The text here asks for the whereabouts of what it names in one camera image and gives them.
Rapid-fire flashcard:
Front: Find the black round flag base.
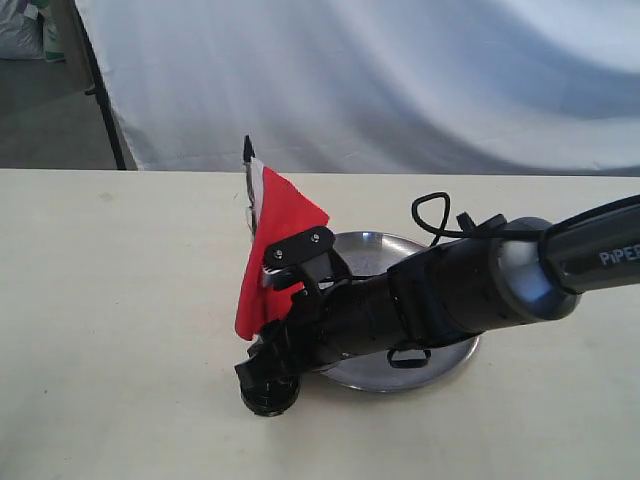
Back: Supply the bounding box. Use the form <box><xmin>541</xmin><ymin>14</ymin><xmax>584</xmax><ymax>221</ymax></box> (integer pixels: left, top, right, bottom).
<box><xmin>240</xmin><ymin>376</ymin><xmax>301</xmax><ymax>417</ymax></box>

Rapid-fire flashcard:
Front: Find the white sack in background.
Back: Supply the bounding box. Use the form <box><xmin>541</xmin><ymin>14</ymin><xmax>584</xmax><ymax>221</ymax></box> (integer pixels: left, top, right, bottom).
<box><xmin>1</xmin><ymin>0</ymin><xmax>65</xmax><ymax>62</ymax></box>

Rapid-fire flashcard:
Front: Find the red white flag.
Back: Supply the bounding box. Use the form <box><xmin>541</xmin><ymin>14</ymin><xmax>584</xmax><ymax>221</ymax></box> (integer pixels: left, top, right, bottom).
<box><xmin>235</xmin><ymin>137</ymin><xmax>329</xmax><ymax>341</ymax></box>

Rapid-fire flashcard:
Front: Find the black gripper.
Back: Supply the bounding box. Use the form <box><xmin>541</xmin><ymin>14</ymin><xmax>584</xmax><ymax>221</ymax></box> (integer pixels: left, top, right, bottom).
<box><xmin>235</xmin><ymin>226</ymin><xmax>406</xmax><ymax>395</ymax></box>

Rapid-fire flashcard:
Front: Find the black backdrop stand pole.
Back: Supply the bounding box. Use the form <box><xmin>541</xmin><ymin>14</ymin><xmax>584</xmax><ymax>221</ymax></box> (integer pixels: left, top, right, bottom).
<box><xmin>71</xmin><ymin>1</ymin><xmax>127</xmax><ymax>171</ymax></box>

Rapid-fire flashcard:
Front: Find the white backdrop cloth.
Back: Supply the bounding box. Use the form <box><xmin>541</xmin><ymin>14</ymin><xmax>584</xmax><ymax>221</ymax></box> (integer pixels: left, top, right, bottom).
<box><xmin>77</xmin><ymin>1</ymin><xmax>639</xmax><ymax>176</ymax></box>

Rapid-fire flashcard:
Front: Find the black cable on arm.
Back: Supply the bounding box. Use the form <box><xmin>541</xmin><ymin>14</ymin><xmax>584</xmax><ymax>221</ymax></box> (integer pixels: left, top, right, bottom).
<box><xmin>410</xmin><ymin>191</ymin><xmax>546</xmax><ymax>245</ymax></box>

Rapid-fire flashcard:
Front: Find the round stainless steel plate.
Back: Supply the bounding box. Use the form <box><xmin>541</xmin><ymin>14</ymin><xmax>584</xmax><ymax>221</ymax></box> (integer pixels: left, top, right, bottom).
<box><xmin>321</xmin><ymin>231</ymin><xmax>480</xmax><ymax>393</ymax></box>

